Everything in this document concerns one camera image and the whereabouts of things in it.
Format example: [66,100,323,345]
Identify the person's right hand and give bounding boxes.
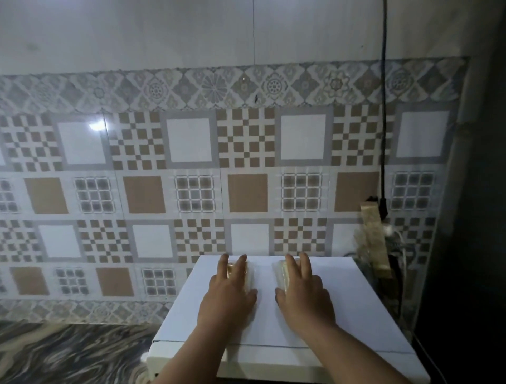
[275,252,337,337]

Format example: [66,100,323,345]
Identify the person's left hand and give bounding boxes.
[197,254,258,336]

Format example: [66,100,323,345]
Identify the white flat board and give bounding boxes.
[152,255,416,355]

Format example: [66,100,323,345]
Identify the person's left forearm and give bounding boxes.
[153,325,238,384]

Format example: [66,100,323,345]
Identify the person's right forearm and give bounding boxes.
[301,324,412,384]

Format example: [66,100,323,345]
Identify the clear beige packet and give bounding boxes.
[227,259,254,296]
[276,259,294,294]

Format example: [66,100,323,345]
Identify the white appliance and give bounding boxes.
[145,341,431,384]

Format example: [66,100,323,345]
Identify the dark cabinet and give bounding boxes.
[411,0,506,384]

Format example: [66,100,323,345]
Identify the black hanging cable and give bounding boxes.
[379,0,390,220]

